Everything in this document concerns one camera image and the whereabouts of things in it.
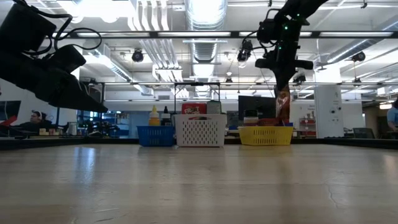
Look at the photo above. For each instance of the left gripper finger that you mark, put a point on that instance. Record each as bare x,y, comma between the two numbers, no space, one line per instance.
77,99

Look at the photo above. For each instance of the green Apple Jacks cereal box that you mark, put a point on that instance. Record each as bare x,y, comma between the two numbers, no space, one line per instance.
214,107

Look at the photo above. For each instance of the yellow food colouring bottle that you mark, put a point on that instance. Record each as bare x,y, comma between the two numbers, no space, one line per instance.
154,119

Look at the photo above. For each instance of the shelf with red items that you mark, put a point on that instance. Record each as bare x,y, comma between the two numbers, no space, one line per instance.
308,127

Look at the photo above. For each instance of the black ceiling spotlight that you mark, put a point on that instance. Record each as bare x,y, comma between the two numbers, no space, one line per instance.
299,79
245,49
358,56
137,56

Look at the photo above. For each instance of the person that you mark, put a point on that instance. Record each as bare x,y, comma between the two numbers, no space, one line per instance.
393,116
37,123

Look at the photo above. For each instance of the yellow plastic basket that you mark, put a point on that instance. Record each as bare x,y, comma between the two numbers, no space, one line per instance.
265,136

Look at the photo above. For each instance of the black monitor with red stripe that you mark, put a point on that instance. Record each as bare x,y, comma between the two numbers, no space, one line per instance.
9,109

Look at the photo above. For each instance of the blue storage shelf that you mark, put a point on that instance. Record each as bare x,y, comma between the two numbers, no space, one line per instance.
123,127

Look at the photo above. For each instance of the blue plastic basket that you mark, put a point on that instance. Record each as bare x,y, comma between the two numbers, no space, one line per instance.
155,137

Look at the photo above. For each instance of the white plastic basket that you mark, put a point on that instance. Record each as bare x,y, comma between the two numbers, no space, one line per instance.
199,130

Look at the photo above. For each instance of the black overhead light bar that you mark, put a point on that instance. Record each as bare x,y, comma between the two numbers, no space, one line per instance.
192,34

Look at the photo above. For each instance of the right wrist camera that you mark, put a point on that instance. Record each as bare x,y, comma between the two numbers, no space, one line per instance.
269,29

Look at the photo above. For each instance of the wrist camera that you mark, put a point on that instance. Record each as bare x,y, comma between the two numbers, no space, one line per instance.
23,28
269,29

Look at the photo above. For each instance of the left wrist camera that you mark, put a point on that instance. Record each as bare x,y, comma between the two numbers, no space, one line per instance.
23,28

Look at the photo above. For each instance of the black aluminium table frame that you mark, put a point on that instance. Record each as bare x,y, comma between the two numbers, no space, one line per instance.
342,142

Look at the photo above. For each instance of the black background frame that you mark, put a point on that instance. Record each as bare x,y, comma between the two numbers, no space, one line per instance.
199,83

